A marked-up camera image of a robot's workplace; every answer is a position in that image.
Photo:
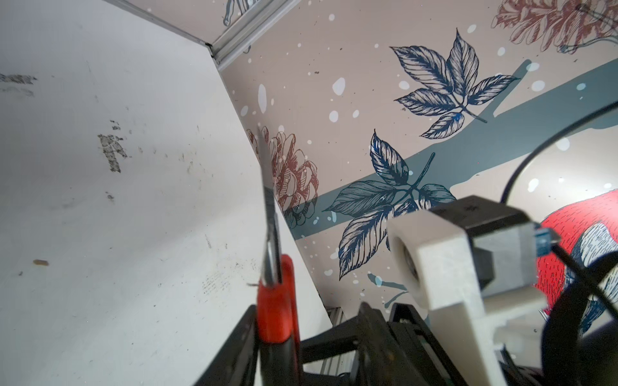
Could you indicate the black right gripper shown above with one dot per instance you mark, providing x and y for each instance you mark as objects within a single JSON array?
[{"x": 398, "y": 351}]

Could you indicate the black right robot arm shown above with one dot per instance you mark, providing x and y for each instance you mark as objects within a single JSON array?
[{"x": 568, "y": 356}]

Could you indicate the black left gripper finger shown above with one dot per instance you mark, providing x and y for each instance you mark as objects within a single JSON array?
[{"x": 236, "y": 362}]

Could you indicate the red black utility knife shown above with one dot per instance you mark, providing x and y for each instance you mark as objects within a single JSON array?
[{"x": 277, "y": 316}]

